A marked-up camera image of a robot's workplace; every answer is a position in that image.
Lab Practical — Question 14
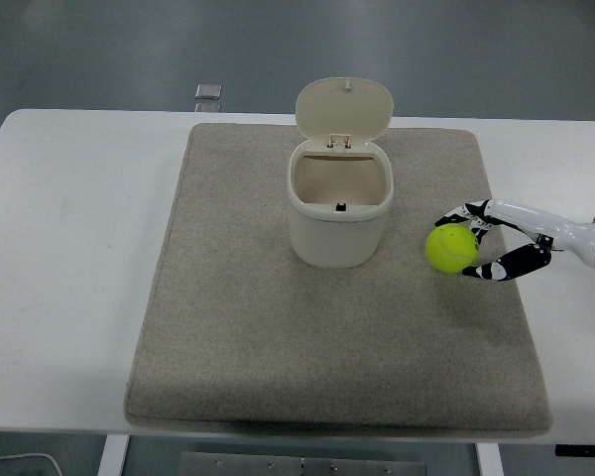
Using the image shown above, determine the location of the grey-beige fabric mat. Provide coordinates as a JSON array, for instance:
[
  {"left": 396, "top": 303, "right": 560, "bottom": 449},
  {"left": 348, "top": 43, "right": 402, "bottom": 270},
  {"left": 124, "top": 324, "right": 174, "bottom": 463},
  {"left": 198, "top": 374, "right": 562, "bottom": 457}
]
[{"left": 123, "top": 122, "right": 554, "bottom": 438}]

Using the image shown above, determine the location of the white cable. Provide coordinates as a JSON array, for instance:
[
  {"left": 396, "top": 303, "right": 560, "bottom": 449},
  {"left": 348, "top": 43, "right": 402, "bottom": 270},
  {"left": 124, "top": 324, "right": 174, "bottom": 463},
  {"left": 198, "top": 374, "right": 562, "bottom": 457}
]
[{"left": 0, "top": 452, "right": 63, "bottom": 476}]

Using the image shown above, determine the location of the yellow-green tennis ball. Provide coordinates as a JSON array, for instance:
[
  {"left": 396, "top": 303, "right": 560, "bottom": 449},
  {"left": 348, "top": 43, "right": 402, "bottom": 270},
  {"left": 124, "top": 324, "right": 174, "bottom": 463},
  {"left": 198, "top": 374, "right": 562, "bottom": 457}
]
[{"left": 424, "top": 222, "right": 480, "bottom": 275}]

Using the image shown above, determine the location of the grey metal plate with screws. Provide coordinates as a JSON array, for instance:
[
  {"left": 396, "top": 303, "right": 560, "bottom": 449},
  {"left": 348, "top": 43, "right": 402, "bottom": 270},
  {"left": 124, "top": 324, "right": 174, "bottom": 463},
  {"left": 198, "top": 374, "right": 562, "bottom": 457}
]
[{"left": 178, "top": 451, "right": 429, "bottom": 476}]

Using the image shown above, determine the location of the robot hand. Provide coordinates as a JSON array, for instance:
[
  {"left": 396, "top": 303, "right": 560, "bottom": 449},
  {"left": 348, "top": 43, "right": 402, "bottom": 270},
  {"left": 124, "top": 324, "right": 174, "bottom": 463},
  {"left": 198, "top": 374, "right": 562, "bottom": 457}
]
[{"left": 434, "top": 197, "right": 595, "bottom": 284}]

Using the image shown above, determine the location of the cream lidded plastic box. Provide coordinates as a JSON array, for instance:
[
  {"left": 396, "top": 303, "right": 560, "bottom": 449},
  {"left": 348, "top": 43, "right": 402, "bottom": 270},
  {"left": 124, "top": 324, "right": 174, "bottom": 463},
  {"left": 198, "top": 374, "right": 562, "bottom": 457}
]
[{"left": 286, "top": 76, "right": 395, "bottom": 270}]

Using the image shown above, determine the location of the white table leg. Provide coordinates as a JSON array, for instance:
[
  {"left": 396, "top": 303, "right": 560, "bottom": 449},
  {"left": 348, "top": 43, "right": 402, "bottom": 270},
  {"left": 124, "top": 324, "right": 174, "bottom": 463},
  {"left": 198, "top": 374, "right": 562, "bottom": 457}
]
[
  {"left": 96, "top": 434, "right": 131, "bottom": 476},
  {"left": 474, "top": 441, "right": 502, "bottom": 476}
]

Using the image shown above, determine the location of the black table control panel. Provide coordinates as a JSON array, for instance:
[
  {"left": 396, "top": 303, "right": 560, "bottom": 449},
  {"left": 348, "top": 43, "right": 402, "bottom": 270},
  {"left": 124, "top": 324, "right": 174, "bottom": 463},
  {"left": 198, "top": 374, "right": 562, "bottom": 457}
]
[{"left": 554, "top": 444, "right": 595, "bottom": 458}]

